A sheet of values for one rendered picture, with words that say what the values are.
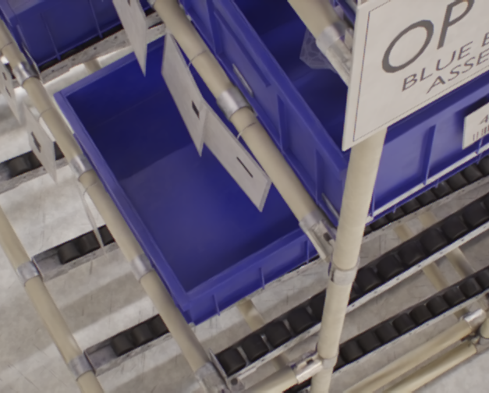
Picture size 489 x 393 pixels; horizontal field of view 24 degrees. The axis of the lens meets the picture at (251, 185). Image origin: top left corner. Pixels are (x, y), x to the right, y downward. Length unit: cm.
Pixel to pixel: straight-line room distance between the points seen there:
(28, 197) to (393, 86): 170
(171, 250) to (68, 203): 89
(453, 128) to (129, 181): 61
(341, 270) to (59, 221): 129
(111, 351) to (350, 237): 81
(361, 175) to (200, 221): 63
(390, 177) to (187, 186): 50
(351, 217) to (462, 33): 31
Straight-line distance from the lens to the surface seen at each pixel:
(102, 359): 194
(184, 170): 171
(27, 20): 174
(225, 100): 140
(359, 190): 111
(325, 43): 98
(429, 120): 116
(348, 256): 126
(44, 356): 241
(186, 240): 167
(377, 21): 82
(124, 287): 244
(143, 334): 192
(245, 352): 163
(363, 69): 87
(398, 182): 130
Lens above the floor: 227
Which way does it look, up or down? 65 degrees down
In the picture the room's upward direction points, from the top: straight up
